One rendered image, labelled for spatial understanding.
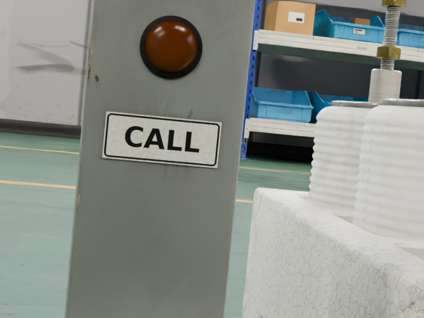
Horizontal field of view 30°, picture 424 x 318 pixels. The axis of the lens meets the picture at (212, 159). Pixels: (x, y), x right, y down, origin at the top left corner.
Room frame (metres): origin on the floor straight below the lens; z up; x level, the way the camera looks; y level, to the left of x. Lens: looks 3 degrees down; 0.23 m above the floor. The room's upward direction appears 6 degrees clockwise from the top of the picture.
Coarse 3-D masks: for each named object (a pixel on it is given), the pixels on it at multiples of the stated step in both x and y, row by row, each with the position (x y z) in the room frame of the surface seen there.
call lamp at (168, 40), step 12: (168, 24) 0.34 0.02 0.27; (180, 24) 0.34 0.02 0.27; (156, 36) 0.34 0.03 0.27; (168, 36) 0.34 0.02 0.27; (180, 36) 0.34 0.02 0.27; (192, 36) 0.34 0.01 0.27; (156, 48) 0.34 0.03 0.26; (168, 48) 0.34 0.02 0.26; (180, 48) 0.34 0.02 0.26; (192, 48) 0.34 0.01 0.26; (156, 60) 0.34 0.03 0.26; (168, 60) 0.34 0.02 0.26; (180, 60) 0.34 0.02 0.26; (192, 60) 0.34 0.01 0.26; (168, 72) 0.34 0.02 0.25
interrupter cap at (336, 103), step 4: (336, 100) 0.58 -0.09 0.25; (332, 104) 0.59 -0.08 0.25; (336, 104) 0.58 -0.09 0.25; (340, 104) 0.57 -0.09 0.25; (344, 104) 0.57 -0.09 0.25; (348, 104) 0.56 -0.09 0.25; (352, 104) 0.56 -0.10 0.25; (356, 104) 0.56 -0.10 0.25; (360, 104) 0.56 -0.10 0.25; (364, 104) 0.56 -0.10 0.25; (368, 104) 0.55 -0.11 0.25; (372, 104) 0.55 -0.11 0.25; (376, 104) 0.55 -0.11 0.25; (380, 104) 0.55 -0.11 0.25; (368, 108) 0.55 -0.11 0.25; (372, 108) 0.55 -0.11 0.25
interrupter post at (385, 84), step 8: (376, 72) 0.58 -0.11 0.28; (384, 72) 0.58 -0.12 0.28; (392, 72) 0.58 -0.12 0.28; (400, 72) 0.58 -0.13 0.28; (376, 80) 0.58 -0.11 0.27; (384, 80) 0.58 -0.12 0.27; (392, 80) 0.58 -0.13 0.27; (400, 80) 0.58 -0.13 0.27; (376, 88) 0.58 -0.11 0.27; (384, 88) 0.58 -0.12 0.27; (392, 88) 0.58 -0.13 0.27; (368, 96) 0.59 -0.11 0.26; (376, 96) 0.58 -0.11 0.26; (384, 96) 0.58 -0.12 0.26; (392, 96) 0.58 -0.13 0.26
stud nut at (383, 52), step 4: (380, 48) 0.58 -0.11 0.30; (384, 48) 0.58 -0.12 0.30; (388, 48) 0.58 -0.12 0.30; (392, 48) 0.58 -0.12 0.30; (396, 48) 0.58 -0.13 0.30; (400, 48) 0.58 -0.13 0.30; (380, 52) 0.58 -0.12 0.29; (384, 52) 0.58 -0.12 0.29; (388, 52) 0.58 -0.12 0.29; (392, 52) 0.58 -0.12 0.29; (396, 52) 0.58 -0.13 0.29; (400, 52) 0.58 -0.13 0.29; (376, 56) 0.59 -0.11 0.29; (380, 56) 0.58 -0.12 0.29; (384, 56) 0.58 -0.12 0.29; (388, 56) 0.58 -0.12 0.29; (392, 56) 0.58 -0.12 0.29; (396, 56) 0.58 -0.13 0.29; (400, 56) 0.58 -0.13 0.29
